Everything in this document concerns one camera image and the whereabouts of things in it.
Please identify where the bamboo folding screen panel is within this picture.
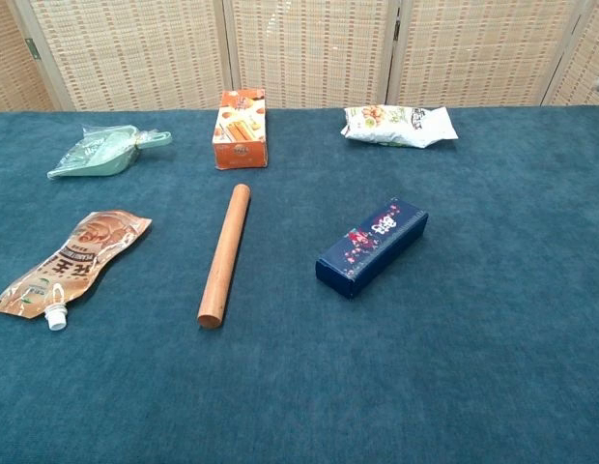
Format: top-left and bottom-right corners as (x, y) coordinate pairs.
(540, 0), (599, 107)
(9, 0), (238, 112)
(385, 0), (588, 108)
(221, 0), (402, 110)
(0, 0), (57, 113)

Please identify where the orange snack box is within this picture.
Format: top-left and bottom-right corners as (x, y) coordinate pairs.
(212, 88), (270, 171)

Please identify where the brown spout drink pouch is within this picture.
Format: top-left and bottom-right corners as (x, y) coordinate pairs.
(0, 209), (154, 332)

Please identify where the blue table cloth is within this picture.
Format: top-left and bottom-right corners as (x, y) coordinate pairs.
(0, 104), (599, 464)

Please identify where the white snack bag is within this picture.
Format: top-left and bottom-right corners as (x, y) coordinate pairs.
(341, 103), (460, 149)

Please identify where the grey and blue box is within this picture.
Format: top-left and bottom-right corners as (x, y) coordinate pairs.
(314, 196), (430, 300)

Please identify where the mint green plastic dustpan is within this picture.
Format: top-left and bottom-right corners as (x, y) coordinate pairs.
(46, 124), (174, 181)

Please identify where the wooden rolling pin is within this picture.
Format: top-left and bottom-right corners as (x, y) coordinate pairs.
(196, 183), (252, 331)

